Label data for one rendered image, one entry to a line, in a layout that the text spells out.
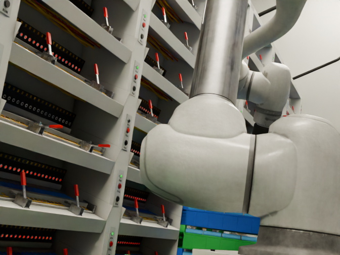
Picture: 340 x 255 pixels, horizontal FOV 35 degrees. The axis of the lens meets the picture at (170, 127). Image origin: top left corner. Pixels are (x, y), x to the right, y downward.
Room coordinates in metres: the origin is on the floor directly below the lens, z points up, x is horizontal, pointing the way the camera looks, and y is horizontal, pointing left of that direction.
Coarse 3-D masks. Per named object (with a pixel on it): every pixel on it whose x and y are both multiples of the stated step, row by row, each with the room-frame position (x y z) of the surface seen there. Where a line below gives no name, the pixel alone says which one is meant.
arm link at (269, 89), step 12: (264, 72) 1.74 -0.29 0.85; (276, 72) 1.71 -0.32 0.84; (288, 72) 1.72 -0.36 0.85; (252, 84) 1.74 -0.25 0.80; (264, 84) 1.73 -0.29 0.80; (276, 84) 1.72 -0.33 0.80; (288, 84) 1.74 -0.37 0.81; (252, 96) 1.76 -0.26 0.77; (264, 96) 1.75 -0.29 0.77; (276, 96) 1.74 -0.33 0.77; (264, 108) 1.77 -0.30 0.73; (276, 108) 1.76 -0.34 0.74
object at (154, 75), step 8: (144, 56) 1.90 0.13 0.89; (144, 64) 1.91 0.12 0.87; (152, 64) 2.35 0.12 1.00; (144, 72) 1.94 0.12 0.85; (152, 72) 1.99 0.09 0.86; (160, 72) 2.05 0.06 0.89; (144, 80) 2.17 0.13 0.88; (152, 80) 2.01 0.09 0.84; (160, 80) 2.07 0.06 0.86; (152, 88) 2.26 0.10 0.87; (160, 88) 2.09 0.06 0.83; (168, 88) 2.15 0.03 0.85; (176, 88) 2.21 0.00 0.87; (184, 88) 2.48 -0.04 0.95; (160, 96) 2.39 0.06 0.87; (176, 96) 2.24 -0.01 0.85; (184, 96) 2.31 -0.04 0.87
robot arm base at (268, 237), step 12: (264, 228) 1.02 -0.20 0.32; (276, 228) 0.99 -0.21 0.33; (264, 240) 1.01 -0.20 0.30; (276, 240) 0.99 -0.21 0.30; (288, 240) 0.97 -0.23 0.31; (300, 240) 0.97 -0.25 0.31; (312, 240) 0.96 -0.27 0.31; (324, 240) 0.97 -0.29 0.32; (336, 240) 0.98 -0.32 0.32; (240, 252) 1.00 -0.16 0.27; (252, 252) 0.99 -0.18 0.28; (264, 252) 0.99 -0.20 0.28; (276, 252) 0.98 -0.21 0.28; (288, 252) 0.97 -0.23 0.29; (300, 252) 0.96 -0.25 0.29; (312, 252) 0.96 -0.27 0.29; (324, 252) 0.96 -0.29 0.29; (336, 252) 0.98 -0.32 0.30
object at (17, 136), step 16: (0, 112) 1.25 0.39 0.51; (16, 112) 1.58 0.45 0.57; (0, 128) 1.27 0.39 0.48; (16, 128) 1.32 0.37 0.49; (64, 128) 1.81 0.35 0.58; (16, 144) 1.35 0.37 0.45; (32, 144) 1.40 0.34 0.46; (48, 144) 1.46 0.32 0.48; (64, 144) 1.52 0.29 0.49; (96, 144) 1.82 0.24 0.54; (112, 144) 1.81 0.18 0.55; (64, 160) 1.55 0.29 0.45; (80, 160) 1.63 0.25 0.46; (96, 160) 1.70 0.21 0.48; (112, 160) 1.81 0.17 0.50
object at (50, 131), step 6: (6, 114) 1.35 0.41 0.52; (12, 114) 1.37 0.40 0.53; (12, 120) 1.35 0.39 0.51; (18, 120) 1.40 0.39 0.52; (24, 120) 1.42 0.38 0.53; (48, 132) 1.52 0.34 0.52; (54, 132) 1.55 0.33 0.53; (60, 132) 1.57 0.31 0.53; (60, 138) 1.55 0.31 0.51; (66, 138) 1.61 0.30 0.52; (72, 138) 1.64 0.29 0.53; (78, 144) 1.68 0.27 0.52; (96, 150) 1.76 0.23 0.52
